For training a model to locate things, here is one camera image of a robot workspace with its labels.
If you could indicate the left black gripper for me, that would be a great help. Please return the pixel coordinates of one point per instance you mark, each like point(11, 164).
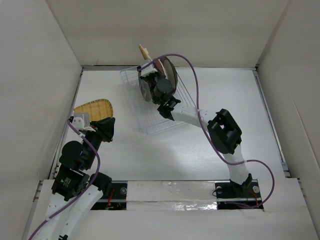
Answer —
point(104, 128)

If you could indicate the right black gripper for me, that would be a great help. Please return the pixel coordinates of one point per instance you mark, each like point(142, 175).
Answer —
point(157, 73)

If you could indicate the grey reindeer pattern plate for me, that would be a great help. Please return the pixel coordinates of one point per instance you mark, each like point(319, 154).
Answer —
point(144, 86)

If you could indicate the brown rimmed cream plate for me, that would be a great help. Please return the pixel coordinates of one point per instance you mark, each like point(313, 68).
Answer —
point(170, 71)

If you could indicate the red teal floral plate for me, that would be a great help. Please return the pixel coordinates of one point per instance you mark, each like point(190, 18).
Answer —
point(159, 67)

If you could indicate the square bamboo tray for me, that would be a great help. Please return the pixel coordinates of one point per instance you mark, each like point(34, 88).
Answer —
point(98, 109)
point(144, 52)

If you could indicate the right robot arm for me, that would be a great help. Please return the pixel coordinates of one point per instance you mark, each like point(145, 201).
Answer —
point(222, 130)

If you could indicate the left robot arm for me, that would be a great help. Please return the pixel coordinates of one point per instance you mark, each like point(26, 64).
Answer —
point(79, 184)

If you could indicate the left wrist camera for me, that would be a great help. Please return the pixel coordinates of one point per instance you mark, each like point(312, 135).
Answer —
point(80, 121)

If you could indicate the white wire dish rack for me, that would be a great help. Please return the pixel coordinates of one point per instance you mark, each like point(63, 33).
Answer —
point(148, 119)

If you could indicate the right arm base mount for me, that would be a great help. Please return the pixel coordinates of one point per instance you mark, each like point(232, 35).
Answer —
point(229, 198)

